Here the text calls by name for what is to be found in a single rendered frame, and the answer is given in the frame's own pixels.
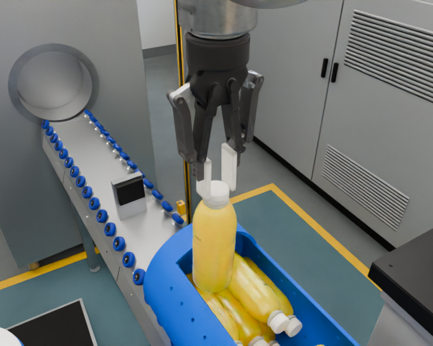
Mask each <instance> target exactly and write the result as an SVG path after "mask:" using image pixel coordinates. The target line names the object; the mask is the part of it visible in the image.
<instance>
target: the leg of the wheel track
mask: <svg viewBox="0 0 433 346"><path fill-rule="evenodd" d="M70 201H71V199H70ZM71 205H72V207H73V210H74V215H75V217H76V222H77V225H78V229H79V232H80V236H81V238H82V243H83V246H84V248H85V253H86V256H87V260H88V263H89V265H90V271H91V272H93V273H96V272H98V271H99V270H100V266H99V263H98V258H97V256H96V251H95V248H94V245H93V240H92V237H91V235H90V234H89V232H88V230H87V228H86V226H85V224H84V222H83V221H82V219H81V217H80V215H79V213H78V212H77V210H76V208H75V206H74V204H73V203H72V201H71Z"/></svg>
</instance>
